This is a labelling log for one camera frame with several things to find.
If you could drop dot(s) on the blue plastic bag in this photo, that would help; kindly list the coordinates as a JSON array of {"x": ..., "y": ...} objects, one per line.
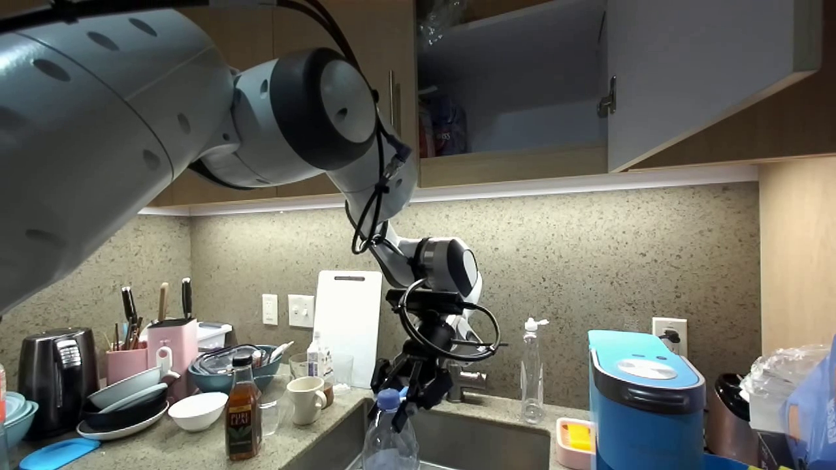
[{"x": 818, "y": 419}]

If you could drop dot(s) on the blue snack package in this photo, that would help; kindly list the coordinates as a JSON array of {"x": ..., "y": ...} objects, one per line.
[{"x": 449, "y": 125}]

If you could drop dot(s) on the red snack package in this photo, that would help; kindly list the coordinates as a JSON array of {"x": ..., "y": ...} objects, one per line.
[{"x": 427, "y": 125}]

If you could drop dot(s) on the black power plug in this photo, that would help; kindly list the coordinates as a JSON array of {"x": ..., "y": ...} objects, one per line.
[{"x": 673, "y": 338}]

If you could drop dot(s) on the yellow sponge tray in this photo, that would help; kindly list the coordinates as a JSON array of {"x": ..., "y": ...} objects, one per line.
[{"x": 575, "y": 438}]

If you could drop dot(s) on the clear water bottle blue cap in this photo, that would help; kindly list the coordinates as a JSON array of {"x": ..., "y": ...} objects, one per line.
[{"x": 383, "y": 444}]

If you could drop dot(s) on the blue bowl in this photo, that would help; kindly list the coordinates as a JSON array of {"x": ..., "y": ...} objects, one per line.
[{"x": 252, "y": 373}]

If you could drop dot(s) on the crinkled clear bag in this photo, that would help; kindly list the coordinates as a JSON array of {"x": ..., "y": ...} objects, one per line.
[{"x": 439, "y": 22}]

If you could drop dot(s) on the under cabinet light strip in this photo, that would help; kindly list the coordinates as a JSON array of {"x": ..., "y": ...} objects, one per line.
[{"x": 564, "y": 184}]

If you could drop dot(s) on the brown sauce bottle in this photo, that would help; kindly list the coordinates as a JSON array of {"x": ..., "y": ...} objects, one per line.
[{"x": 244, "y": 419}]

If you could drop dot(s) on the black toaster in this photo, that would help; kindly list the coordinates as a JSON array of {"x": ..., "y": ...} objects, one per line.
[{"x": 52, "y": 381}]

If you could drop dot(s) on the white mug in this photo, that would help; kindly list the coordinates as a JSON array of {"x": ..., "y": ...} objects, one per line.
[{"x": 304, "y": 403}]

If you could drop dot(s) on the clear plastic bag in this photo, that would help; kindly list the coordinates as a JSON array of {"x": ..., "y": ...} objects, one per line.
[{"x": 773, "y": 381}]

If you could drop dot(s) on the grey plate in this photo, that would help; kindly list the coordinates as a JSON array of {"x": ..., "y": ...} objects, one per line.
[{"x": 120, "y": 393}]

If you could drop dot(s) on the white cutting board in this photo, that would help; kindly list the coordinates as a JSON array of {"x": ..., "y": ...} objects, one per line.
[{"x": 349, "y": 321}]

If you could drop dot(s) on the brown black blender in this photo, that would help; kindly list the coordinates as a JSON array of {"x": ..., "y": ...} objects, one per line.
[{"x": 727, "y": 419}]

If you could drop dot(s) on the clear spray bottle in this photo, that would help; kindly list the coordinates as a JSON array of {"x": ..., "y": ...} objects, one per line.
[{"x": 533, "y": 373}]

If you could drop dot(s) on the white light switch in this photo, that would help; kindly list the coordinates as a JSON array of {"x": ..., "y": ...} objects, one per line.
[{"x": 269, "y": 308}]

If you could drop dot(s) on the teal bowl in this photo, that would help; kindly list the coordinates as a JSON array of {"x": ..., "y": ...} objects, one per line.
[{"x": 22, "y": 415}]

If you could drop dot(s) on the steel sink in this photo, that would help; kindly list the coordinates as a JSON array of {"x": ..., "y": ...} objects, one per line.
[{"x": 486, "y": 444}]

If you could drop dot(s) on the white double wall outlet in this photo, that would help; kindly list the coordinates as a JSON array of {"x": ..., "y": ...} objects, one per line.
[{"x": 300, "y": 311}]

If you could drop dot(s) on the blue plastic lid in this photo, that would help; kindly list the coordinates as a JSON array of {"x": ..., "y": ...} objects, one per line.
[{"x": 56, "y": 453}]

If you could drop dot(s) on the small clear bottle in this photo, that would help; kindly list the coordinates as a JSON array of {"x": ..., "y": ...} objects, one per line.
[{"x": 320, "y": 359}]

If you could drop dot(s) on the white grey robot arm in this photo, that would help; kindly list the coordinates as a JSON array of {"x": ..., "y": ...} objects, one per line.
[{"x": 106, "y": 132}]

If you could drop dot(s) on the pink utensil cup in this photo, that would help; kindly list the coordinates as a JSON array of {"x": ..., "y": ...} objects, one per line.
[{"x": 127, "y": 363}]

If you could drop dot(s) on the white wall outlet with plug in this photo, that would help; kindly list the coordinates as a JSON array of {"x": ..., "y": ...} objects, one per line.
[{"x": 670, "y": 324}]

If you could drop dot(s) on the white bowl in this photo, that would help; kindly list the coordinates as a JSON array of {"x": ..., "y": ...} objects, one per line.
[{"x": 197, "y": 410}]

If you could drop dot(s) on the grey open cabinet door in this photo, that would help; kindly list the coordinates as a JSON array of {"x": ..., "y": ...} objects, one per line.
[{"x": 696, "y": 68}]

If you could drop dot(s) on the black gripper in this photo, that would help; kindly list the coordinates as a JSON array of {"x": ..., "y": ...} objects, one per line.
[{"x": 427, "y": 361}]

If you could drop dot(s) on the pink knife block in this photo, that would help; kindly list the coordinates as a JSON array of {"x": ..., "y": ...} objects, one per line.
[{"x": 172, "y": 342}]

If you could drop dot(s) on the white plate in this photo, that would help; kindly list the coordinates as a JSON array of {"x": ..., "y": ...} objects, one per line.
[{"x": 114, "y": 431}]

